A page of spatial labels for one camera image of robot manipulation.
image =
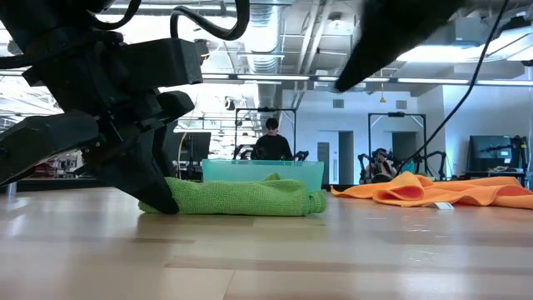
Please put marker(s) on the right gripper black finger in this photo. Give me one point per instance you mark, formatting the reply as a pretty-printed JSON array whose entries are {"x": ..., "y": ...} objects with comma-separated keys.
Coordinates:
[{"x": 387, "y": 33}]

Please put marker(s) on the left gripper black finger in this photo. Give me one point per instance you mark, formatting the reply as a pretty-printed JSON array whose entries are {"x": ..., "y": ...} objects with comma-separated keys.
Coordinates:
[
  {"x": 41, "y": 141},
  {"x": 141, "y": 175}
]

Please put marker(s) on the light green microfiber towel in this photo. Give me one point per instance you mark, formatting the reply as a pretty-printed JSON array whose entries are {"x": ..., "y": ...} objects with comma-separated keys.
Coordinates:
[{"x": 241, "y": 196}]

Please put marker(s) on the orange microfiber towel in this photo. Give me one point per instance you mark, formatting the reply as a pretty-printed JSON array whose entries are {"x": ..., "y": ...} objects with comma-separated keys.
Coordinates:
[{"x": 416, "y": 187}]

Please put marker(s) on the black background robot arm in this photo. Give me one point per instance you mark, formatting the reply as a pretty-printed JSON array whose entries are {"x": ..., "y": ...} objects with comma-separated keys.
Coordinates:
[
  {"x": 241, "y": 152},
  {"x": 433, "y": 158},
  {"x": 300, "y": 155},
  {"x": 363, "y": 166}
]

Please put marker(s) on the teal plastic basket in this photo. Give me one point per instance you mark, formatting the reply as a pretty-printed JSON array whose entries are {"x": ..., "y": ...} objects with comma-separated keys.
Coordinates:
[{"x": 258, "y": 171}]

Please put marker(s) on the red background furniture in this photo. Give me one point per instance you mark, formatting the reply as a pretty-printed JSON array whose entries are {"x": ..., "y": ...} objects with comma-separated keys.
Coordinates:
[{"x": 54, "y": 168}]

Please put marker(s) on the black background monitor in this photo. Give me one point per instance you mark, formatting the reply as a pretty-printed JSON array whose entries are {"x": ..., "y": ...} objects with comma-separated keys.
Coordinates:
[
  {"x": 489, "y": 152},
  {"x": 197, "y": 146}
]

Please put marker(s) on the yellow hanging object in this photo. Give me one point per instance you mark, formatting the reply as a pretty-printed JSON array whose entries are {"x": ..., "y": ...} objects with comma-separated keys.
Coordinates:
[{"x": 382, "y": 98}]

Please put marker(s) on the person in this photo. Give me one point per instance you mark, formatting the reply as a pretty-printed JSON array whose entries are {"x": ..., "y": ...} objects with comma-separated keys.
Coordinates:
[
  {"x": 270, "y": 146},
  {"x": 379, "y": 166}
]

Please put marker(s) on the dark background table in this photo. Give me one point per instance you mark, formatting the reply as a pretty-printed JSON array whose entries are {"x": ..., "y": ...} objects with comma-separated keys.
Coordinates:
[{"x": 495, "y": 174}]

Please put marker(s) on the black aluminium table frame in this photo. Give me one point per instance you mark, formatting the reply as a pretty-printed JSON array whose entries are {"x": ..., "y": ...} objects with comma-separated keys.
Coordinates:
[{"x": 62, "y": 184}]

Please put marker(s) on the silver metal post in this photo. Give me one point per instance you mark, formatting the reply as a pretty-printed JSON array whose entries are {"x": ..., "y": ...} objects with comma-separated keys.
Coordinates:
[{"x": 11, "y": 189}]

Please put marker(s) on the black station frame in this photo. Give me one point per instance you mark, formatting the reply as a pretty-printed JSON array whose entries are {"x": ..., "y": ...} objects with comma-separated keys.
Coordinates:
[
  {"x": 395, "y": 113},
  {"x": 266, "y": 109}
]

